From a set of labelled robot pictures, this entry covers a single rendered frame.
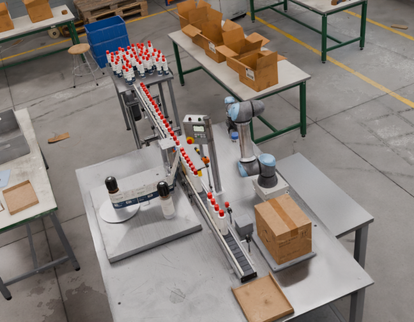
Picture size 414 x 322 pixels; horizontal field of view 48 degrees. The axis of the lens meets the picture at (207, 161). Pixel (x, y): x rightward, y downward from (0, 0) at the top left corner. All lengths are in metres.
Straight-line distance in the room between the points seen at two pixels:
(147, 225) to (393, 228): 2.23
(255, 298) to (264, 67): 2.60
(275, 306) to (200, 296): 0.46
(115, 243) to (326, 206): 1.49
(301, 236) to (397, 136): 2.87
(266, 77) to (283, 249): 2.36
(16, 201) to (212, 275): 1.90
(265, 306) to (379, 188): 2.35
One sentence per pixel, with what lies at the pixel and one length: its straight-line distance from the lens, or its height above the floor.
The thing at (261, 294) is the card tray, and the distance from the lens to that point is 2.93.
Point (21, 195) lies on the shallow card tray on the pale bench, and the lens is 4.25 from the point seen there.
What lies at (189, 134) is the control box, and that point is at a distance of 3.30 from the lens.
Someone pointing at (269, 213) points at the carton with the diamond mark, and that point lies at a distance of 2.97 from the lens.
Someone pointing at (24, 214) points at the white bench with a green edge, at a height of 0.80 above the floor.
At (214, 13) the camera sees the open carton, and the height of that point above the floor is 1.11.
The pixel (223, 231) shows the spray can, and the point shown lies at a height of 0.92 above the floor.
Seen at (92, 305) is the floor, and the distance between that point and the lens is 4.23.
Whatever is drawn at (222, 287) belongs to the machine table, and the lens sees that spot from 2.99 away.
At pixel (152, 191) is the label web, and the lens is 3.49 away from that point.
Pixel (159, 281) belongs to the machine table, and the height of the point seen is 0.83.
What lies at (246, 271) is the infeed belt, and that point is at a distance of 2.99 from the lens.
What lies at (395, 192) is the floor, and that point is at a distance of 4.85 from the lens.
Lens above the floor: 3.20
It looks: 37 degrees down
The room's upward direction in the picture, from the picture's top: 10 degrees counter-clockwise
